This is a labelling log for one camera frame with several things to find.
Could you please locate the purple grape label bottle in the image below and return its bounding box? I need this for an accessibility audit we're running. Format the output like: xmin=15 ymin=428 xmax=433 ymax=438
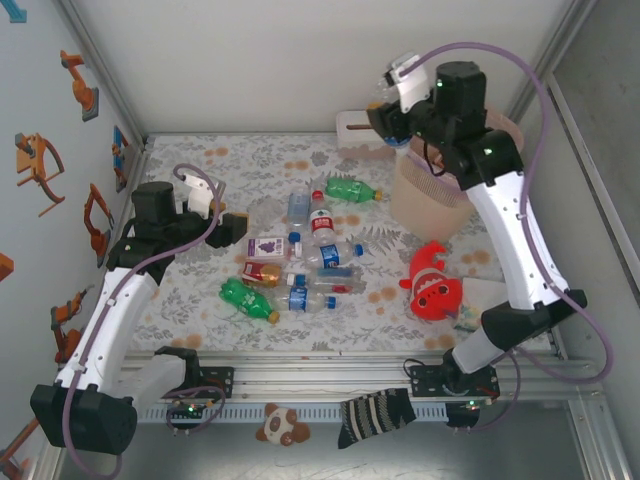
xmin=246 ymin=236 xmax=304 ymax=261

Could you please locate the green bottle yellow cap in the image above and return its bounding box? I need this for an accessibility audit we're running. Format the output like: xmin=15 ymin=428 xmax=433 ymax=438
xmin=219 ymin=276 xmax=281 ymax=323
xmin=323 ymin=177 xmax=384 ymax=202

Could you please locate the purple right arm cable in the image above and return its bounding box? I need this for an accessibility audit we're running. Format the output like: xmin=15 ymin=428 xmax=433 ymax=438
xmin=397 ymin=41 xmax=615 ymax=435

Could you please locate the brown white panda plush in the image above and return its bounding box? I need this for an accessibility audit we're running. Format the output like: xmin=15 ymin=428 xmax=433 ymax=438
xmin=254 ymin=402 xmax=312 ymax=446

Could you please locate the grey slotted cable duct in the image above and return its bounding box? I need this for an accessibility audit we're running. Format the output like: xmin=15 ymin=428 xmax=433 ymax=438
xmin=135 ymin=403 xmax=449 ymax=425

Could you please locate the dark blue label cola bottle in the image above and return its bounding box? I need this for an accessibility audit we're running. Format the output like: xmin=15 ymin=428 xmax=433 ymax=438
xmin=302 ymin=242 xmax=366 ymax=270

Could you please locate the aluminium frame post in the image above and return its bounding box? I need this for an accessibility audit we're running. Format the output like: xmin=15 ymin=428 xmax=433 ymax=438
xmin=509 ymin=0 xmax=599 ymax=121
xmin=52 ymin=0 xmax=151 ymax=151

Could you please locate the red fish plush toy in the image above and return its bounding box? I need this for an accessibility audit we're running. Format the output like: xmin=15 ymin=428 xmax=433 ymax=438
xmin=398 ymin=239 xmax=464 ymax=321

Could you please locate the beige bin with pink liner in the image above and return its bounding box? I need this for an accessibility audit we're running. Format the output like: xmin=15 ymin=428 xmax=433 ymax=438
xmin=389 ymin=107 xmax=525 ymax=239

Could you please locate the clear bag of colourful candies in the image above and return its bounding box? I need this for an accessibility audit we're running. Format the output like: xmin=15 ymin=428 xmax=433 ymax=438
xmin=451 ymin=274 xmax=507 ymax=335

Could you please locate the blue orange wall sticker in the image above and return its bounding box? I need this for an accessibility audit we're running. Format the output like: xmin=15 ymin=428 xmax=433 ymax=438
xmin=112 ymin=124 xmax=132 ymax=194

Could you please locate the crushed clear bottle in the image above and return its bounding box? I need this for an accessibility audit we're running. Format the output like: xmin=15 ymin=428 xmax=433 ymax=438
xmin=249 ymin=195 xmax=289 ymax=226

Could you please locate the black white striped sock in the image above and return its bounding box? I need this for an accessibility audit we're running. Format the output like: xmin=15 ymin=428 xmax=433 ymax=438
xmin=337 ymin=387 xmax=418 ymax=450

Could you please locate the small controller board with LEDs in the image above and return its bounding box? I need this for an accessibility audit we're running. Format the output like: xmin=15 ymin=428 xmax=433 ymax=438
xmin=169 ymin=402 xmax=211 ymax=419
xmin=447 ymin=398 xmax=494 ymax=430

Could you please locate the aluminium table rail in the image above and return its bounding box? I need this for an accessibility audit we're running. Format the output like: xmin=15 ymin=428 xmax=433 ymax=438
xmin=117 ymin=349 xmax=601 ymax=403

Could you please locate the pale blue label bottle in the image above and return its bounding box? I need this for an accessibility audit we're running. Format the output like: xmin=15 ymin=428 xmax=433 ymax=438
xmin=285 ymin=191 xmax=312 ymax=244

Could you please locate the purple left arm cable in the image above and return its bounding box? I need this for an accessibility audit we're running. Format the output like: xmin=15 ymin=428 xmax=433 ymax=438
xmin=60 ymin=164 xmax=226 ymax=476

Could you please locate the grey floral tablecloth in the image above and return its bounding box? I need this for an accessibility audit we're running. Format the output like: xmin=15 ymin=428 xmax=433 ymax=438
xmin=97 ymin=132 xmax=556 ymax=354

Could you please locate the clear bottle blue cap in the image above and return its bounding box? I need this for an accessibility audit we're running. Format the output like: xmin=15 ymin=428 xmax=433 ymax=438
xmin=293 ymin=267 xmax=368 ymax=296

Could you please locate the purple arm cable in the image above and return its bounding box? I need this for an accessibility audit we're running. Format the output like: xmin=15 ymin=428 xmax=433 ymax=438
xmin=397 ymin=41 xmax=615 ymax=435
xmin=60 ymin=164 xmax=226 ymax=476

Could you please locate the red label red cap bottle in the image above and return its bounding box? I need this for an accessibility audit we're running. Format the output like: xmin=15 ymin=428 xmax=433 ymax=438
xmin=308 ymin=189 xmax=337 ymax=246

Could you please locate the white tissue box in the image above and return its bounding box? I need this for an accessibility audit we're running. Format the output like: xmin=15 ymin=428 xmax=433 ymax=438
xmin=335 ymin=110 xmax=401 ymax=160

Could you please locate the red orange label tea bottle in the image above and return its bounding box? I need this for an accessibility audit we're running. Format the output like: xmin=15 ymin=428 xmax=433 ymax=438
xmin=241 ymin=258 xmax=286 ymax=289

